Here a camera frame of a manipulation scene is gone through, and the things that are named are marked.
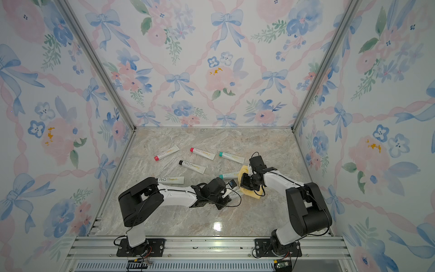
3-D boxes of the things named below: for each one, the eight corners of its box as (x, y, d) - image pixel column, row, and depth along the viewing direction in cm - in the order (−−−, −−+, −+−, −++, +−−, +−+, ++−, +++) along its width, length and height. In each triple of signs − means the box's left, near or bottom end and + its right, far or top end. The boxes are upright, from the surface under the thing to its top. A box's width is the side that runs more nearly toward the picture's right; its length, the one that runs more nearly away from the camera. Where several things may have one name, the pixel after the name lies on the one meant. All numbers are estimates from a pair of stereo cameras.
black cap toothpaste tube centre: (178, 165, 103) (178, 163, 101) (181, 161, 105) (180, 159, 103) (203, 174, 100) (203, 171, 98) (205, 169, 102) (205, 167, 99)
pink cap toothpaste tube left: (156, 163, 104) (155, 160, 102) (154, 159, 106) (153, 157, 104) (179, 150, 111) (179, 147, 109) (177, 147, 112) (176, 144, 110)
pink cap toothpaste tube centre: (190, 152, 110) (189, 149, 107) (192, 149, 111) (191, 146, 109) (213, 160, 106) (212, 157, 104) (215, 156, 108) (214, 154, 105)
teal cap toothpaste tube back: (218, 157, 107) (218, 155, 105) (219, 153, 109) (219, 151, 107) (243, 164, 104) (243, 161, 102) (244, 159, 106) (245, 157, 104)
